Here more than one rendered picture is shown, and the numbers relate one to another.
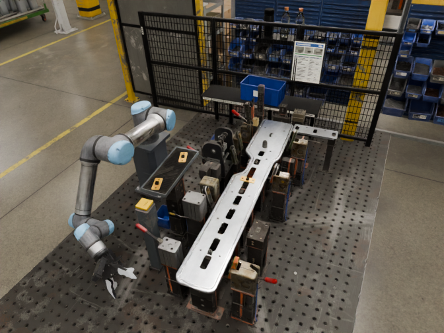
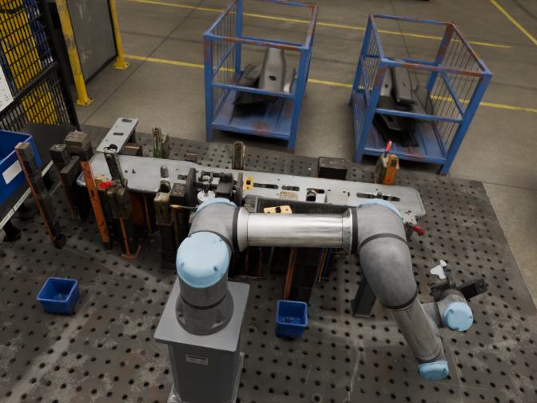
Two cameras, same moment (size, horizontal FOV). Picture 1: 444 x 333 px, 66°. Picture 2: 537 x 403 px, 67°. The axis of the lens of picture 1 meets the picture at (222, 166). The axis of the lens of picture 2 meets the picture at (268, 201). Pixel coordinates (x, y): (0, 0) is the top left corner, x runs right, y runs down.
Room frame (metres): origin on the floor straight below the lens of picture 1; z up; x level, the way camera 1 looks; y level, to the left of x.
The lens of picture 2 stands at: (1.86, 1.06, 2.02)
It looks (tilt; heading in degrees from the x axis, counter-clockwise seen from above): 41 degrees down; 247
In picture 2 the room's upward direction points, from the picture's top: 6 degrees clockwise
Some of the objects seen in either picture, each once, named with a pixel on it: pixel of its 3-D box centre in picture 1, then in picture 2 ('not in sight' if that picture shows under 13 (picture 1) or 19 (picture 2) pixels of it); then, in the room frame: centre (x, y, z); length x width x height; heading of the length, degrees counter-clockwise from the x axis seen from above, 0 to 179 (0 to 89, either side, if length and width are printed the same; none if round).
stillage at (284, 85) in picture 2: not in sight; (264, 70); (0.58, -2.32, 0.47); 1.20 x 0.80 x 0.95; 61
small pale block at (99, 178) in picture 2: (254, 141); (108, 212); (1.99, -0.24, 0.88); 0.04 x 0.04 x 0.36; 67
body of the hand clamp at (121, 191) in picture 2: (246, 147); (125, 222); (1.93, -0.17, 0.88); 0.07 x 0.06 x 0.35; 67
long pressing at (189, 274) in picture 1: (248, 183); (253, 184); (1.41, -0.14, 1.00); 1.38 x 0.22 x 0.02; 157
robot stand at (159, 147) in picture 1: (151, 163); (206, 348); (1.75, 0.45, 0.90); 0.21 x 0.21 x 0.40; 63
